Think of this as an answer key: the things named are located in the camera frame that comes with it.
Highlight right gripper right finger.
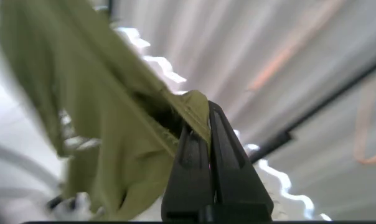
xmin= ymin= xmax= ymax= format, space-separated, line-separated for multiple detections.
xmin=207 ymin=100 xmax=275 ymax=222

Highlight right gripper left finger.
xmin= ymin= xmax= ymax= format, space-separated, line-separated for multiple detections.
xmin=161 ymin=124 xmax=214 ymax=222

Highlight green printed T-shirt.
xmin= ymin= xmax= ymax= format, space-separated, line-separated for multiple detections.
xmin=0 ymin=0 xmax=212 ymax=222

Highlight black clothes rack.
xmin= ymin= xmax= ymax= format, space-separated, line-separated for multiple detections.
xmin=105 ymin=0 xmax=376 ymax=164

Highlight white curtain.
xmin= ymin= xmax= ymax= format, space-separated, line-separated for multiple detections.
xmin=91 ymin=0 xmax=376 ymax=222

